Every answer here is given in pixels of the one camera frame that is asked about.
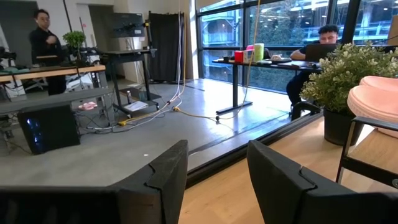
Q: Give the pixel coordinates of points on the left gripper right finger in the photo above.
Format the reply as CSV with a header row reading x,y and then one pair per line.
x,y
286,193

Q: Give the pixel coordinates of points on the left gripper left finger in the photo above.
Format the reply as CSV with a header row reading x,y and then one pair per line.
x,y
155,193

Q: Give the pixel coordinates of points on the wooden shelf with black frame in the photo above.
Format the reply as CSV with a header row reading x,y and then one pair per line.
x,y
373,155

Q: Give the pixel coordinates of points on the pink rubber slide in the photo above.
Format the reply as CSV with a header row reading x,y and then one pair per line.
x,y
373,105
381,82

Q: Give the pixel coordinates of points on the white paper sheet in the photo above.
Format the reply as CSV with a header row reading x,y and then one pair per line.
x,y
136,106

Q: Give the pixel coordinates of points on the black office chair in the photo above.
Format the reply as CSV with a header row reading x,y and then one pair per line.
x,y
306,105

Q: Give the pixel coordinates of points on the clear plastic bottle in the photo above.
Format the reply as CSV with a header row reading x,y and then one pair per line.
x,y
129,98

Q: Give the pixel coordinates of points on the black office table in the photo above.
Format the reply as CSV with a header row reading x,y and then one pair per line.
x,y
235,87

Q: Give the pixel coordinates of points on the black computer tower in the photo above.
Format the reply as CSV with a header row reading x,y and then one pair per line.
x,y
49,130

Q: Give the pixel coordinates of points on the potted green plant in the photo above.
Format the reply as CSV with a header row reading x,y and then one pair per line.
x,y
342,74

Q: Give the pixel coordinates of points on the pink and white box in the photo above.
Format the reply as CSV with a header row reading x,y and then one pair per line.
x,y
248,56

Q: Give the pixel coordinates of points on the black standing desk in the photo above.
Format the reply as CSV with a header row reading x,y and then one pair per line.
x,y
130,53

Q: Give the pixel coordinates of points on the green cylinder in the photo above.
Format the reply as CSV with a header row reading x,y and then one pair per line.
x,y
259,52

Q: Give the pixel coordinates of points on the grey low table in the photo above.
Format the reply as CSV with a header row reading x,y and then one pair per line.
x,y
46,99

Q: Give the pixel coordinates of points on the red box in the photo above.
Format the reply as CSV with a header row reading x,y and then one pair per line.
x,y
238,57

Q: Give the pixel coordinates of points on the dark laptop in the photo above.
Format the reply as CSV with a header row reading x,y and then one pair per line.
x,y
320,52

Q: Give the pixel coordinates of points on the black curtain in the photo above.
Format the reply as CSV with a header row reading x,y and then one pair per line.
x,y
164,46

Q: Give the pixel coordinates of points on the wooden desk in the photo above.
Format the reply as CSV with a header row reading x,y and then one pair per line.
x,y
62,71

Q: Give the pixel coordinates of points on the person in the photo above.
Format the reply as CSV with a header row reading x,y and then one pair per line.
x,y
43,43
328,34

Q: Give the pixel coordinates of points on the small potted plant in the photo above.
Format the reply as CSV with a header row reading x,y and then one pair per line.
x,y
74,39

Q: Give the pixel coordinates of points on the cardboard box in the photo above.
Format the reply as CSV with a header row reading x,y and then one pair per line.
x,y
393,31

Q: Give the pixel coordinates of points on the black aluminium table frame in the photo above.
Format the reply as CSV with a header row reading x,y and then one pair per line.
x,y
236,152

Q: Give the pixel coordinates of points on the black wall screen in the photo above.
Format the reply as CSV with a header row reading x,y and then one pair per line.
x,y
127,25

